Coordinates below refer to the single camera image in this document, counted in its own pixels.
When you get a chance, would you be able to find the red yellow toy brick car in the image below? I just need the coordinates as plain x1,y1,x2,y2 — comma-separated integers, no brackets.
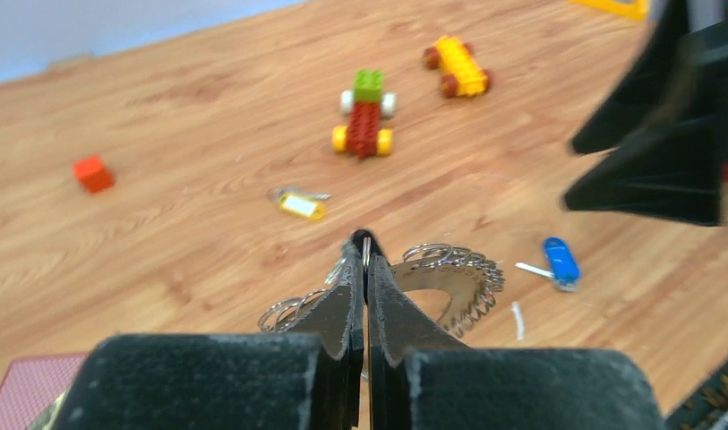
331,69,397,159

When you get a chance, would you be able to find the yellow brown toy brick car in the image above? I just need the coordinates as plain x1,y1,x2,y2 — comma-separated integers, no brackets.
422,35,492,99

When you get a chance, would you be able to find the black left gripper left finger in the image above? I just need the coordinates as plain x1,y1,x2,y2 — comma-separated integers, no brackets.
50,240,365,429

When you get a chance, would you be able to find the blue key tag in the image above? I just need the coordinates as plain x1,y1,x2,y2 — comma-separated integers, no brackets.
515,236,581,292

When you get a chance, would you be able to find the red playing card deck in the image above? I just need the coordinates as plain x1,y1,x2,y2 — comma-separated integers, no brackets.
0,353,87,430

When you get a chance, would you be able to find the yellow triangular brick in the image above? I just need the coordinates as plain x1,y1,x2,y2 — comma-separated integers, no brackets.
571,0,650,22

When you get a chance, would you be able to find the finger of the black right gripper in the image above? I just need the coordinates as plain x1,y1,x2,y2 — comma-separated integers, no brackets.
563,35,728,227
570,1,689,154

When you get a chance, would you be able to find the small orange cube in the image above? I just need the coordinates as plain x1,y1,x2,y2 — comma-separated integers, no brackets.
73,155,116,194

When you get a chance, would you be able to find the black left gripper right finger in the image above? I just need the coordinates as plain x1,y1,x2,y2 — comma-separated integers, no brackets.
366,238,664,429

